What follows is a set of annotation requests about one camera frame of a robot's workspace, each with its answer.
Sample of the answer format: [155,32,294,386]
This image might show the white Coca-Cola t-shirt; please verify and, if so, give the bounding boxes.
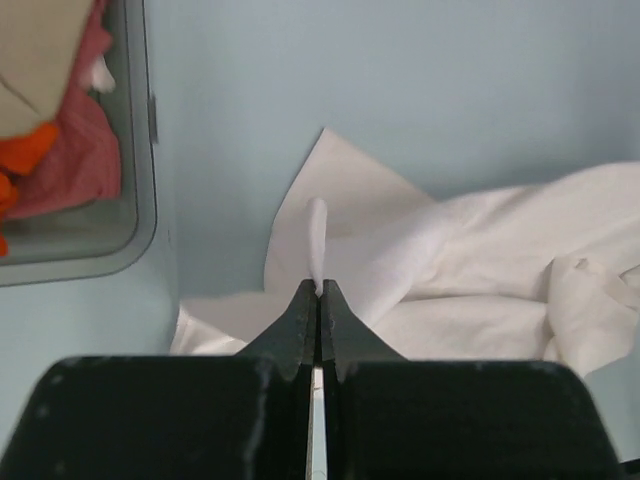
[170,130,639,375]

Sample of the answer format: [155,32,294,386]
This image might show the grey plastic tray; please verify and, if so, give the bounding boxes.
[1,1,157,286]

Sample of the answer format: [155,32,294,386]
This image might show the pink t-shirt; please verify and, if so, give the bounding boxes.
[28,1,121,213]

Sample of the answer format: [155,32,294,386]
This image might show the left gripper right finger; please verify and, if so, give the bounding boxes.
[320,281,625,479]

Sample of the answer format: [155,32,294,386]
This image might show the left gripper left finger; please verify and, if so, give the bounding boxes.
[1,280,317,479]

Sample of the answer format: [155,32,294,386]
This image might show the beige t-shirt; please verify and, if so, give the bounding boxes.
[1,0,93,138]

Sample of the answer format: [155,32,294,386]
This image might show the orange t-shirt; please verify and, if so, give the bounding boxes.
[0,123,60,259]

